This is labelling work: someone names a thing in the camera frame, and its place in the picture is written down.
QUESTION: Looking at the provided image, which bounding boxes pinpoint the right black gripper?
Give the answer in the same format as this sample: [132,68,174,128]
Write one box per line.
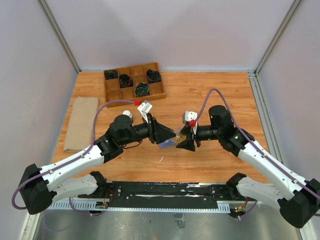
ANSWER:
[175,124,222,151]

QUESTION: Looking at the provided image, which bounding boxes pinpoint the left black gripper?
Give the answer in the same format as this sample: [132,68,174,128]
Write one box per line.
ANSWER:
[121,113,177,146]

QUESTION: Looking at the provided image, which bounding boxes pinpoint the clear jar of yellow pills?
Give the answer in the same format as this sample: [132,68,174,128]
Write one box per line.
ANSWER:
[173,127,187,144]

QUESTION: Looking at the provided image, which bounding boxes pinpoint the blue weekly pill organizer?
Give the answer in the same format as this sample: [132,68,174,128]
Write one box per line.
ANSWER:
[158,139,177,149]

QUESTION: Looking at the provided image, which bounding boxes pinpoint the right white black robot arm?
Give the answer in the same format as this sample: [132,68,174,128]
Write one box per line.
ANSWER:
[176,105,320,229]

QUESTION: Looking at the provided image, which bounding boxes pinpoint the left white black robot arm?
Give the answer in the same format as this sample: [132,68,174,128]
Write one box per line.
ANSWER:
[18,113,176,215]

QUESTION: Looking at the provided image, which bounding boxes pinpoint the brown bottle with white cap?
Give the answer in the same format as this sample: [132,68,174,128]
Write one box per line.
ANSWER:
[122,110,133,119]

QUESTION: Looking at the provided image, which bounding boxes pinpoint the wooden compartment tray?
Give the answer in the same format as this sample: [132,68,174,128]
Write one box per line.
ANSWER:
[103,62,166,102]

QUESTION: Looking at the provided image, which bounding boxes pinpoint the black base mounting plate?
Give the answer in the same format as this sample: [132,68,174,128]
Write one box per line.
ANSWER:
[78,181,246,210]

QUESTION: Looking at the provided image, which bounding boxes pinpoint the folded beige cloth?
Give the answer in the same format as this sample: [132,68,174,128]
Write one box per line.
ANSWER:
[63,96,100,152]

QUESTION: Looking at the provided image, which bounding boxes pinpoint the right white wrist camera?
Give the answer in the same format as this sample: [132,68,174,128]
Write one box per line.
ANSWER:
[182,111,198,124]

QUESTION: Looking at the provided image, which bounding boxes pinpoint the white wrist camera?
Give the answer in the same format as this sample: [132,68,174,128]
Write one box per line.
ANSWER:
[182,111,198,124]
[137,100,153,122]

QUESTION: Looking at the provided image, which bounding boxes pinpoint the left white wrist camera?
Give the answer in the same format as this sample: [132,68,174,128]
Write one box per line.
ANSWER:
[137,100,153,122]

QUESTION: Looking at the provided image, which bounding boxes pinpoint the grey slotted cable duct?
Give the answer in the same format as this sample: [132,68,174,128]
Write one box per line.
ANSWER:
[49,199,231,214]

